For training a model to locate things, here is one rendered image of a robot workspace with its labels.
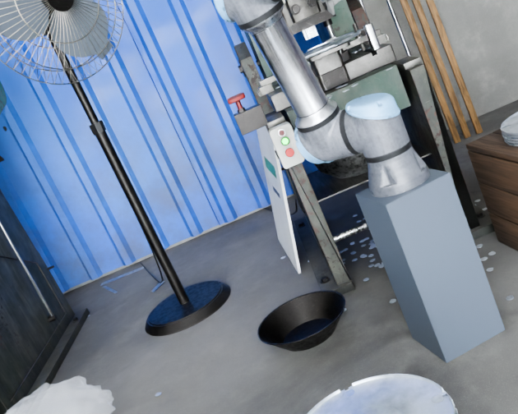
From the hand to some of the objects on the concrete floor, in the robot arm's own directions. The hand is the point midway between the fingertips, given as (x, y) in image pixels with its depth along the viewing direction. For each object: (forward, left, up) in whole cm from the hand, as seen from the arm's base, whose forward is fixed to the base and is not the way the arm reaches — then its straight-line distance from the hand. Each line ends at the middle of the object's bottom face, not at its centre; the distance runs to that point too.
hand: (326, 8), depth 195 cm
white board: (+65, +24, -90) cm, 114 cm away
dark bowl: (-8, +48, -90) cm, 102 cm away
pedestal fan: (+98, +74, -90) cm, 152 cm away
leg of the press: (+51, +20, -90) cm, 106 cm away
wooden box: (-36, -38, -90) cm, 104 cm away
